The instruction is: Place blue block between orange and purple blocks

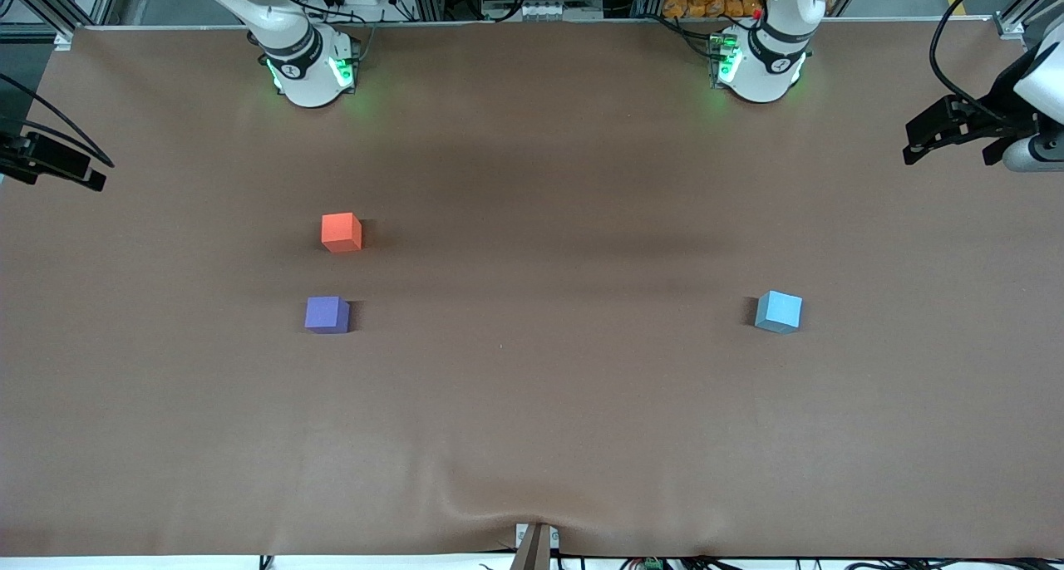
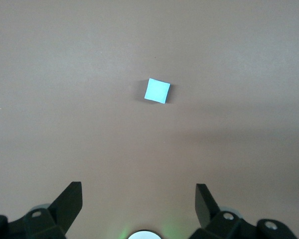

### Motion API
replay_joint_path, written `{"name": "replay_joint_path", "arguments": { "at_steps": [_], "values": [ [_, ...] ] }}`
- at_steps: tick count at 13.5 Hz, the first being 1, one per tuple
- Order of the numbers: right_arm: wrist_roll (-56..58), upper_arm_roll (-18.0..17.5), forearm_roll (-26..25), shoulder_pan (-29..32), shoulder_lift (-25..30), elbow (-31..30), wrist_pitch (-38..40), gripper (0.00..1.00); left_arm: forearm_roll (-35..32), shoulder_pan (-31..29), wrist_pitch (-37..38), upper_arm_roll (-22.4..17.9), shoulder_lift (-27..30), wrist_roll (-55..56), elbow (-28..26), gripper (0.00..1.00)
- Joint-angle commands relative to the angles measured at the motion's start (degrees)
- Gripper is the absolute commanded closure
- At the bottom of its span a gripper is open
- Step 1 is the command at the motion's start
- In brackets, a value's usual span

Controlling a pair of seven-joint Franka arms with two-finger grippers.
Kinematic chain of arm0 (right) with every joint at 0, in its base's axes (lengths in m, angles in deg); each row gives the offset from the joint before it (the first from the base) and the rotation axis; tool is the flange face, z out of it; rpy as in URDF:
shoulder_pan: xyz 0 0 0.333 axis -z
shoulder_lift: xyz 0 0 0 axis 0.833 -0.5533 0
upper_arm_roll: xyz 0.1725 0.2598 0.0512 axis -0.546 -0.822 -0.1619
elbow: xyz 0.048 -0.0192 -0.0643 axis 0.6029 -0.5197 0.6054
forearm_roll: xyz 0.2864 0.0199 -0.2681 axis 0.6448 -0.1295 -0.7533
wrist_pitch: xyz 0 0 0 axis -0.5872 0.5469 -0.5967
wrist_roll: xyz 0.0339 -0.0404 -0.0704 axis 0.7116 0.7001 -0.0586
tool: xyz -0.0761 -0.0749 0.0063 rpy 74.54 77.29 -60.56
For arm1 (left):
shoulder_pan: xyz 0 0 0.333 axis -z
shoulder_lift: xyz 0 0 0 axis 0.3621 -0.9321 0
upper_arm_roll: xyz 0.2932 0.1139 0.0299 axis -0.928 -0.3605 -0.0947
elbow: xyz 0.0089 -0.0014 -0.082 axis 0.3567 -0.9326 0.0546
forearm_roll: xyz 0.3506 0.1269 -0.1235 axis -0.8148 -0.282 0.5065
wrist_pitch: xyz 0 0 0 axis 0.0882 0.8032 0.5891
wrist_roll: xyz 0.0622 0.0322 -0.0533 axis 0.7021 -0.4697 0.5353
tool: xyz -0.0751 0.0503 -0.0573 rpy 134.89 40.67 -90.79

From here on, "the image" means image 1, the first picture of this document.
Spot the brown table mat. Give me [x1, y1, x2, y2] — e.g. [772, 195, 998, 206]
[0, 17, 1064, 558]

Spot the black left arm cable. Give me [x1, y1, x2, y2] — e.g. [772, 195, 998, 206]
[929, 0, 1032, 124]

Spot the white terminal block row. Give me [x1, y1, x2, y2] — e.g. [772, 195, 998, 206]
[482, 0, 613, 22]

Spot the purple block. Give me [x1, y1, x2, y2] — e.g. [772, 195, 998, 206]
[304, 296, 351, 335]

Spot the light blue block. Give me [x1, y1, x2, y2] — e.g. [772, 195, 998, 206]
[755, 290, 804, 335]

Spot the orange block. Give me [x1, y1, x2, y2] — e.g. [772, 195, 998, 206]
[321, 212, 363, 253]

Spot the aluminium frame profile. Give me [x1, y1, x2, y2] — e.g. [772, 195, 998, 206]
[0, 0, 88, 49]
[993, 0, 1064, 41]

